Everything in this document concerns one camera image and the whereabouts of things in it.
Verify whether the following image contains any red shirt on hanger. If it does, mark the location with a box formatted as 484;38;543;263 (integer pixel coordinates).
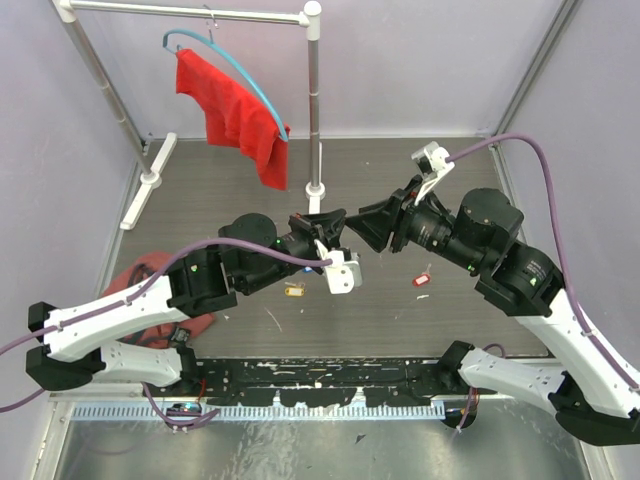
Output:
176;49;288;191

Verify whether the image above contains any maroon shirt on table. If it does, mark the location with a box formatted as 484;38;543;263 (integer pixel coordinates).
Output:
101;251;215;349

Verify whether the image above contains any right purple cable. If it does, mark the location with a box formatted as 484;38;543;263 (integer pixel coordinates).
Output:
444;132;640;446

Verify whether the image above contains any key with red tag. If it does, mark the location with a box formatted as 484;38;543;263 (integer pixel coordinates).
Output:
412;264;431;287

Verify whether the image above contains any key with yellow tag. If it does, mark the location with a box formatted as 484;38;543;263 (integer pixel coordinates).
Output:
284;282;306;298

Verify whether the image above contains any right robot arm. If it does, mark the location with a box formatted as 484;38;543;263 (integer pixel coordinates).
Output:
346;178;639;446

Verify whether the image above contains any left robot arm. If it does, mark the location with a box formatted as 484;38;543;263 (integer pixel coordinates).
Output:
25;209;354;396

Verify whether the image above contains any blue clothes hanger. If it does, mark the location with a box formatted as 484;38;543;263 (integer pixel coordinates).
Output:
162;27;289;142

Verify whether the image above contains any white slotted cable duct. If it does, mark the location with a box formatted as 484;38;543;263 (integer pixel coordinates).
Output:
71;400;445;422

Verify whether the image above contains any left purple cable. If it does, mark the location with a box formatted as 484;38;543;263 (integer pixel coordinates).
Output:
0;237;334;454

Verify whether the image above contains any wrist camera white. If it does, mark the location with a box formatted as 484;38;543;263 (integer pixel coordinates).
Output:
315;240;363;295
411;141;454;206

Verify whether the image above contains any purple cable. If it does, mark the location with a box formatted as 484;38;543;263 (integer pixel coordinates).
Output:
0;237;334;454
444;132;640;446

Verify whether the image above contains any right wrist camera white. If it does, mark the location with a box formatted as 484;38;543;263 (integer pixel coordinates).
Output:
411;141;454;206

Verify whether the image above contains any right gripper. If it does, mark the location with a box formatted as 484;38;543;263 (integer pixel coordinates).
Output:
344;173;486;272

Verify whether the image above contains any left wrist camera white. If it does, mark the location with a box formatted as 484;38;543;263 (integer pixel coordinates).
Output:
315;240;363;295

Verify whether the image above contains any metal clothes rack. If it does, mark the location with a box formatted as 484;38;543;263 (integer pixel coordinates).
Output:
53;1;326;230

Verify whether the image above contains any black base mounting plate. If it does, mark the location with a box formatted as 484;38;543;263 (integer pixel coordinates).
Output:
150;357;454;408

